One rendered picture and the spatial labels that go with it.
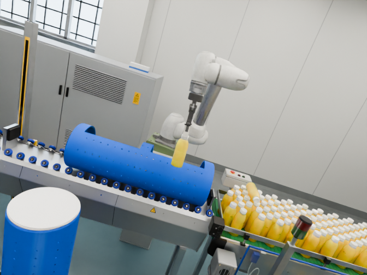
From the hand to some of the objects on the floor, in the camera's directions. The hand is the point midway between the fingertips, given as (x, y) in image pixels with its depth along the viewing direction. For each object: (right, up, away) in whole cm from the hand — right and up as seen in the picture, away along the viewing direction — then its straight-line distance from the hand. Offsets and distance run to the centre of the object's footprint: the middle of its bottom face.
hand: (186, 131), depth 127 cm
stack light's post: (+21, -157, +28) cm, 160 cm away
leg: (-20, -134, +54) cm, 146 cm away
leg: (-19, -130, +68) cm, 148 cm away
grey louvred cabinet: (-176, -23, +225) cm, 286 cm away
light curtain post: (-154, -79, +87) cm, 193 cm away
